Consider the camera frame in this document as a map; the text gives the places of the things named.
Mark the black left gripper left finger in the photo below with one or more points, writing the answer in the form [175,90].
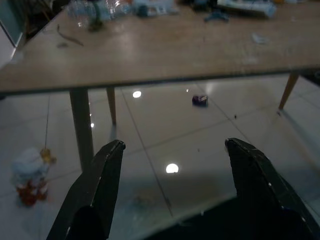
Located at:
[95,190]

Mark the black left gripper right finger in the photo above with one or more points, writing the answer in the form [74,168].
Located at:
[260,200]

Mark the white and orange trash bundle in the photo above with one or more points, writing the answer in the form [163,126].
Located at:
[30,170]

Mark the large black floor mat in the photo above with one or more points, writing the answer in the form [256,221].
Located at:
[205,225]

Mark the crushed purple can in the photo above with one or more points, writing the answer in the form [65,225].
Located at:
[198,100]

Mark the thin brown twig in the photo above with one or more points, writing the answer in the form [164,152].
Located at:
[70,38]

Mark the wooden table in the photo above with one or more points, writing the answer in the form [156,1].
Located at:
[160,50]

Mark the clear plastic bottle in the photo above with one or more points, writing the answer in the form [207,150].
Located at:
[85,12]

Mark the white flat box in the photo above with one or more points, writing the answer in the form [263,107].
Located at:
[247,7]

